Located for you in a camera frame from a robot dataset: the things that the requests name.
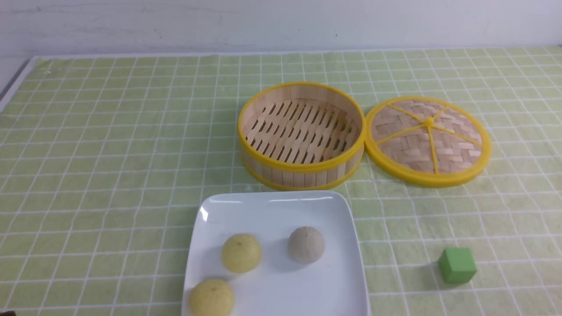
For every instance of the beige steamed bun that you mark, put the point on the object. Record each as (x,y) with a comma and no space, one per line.
(306,245)

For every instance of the yellow steamed bun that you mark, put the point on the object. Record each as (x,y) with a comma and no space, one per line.
(241,253)
(212,297)

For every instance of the white square plate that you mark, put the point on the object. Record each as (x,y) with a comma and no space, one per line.
(335,285)

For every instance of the bamboo steamer basket yellow rim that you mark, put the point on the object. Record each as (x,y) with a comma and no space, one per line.
(301,136)

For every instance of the woven bamboo steamer lid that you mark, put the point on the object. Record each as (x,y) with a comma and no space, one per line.
(426,142)

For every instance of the green checkered tablecloth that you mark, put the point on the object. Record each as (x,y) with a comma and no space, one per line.
(105,161)

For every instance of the green cube block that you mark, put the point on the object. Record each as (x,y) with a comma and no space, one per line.
(457,265)

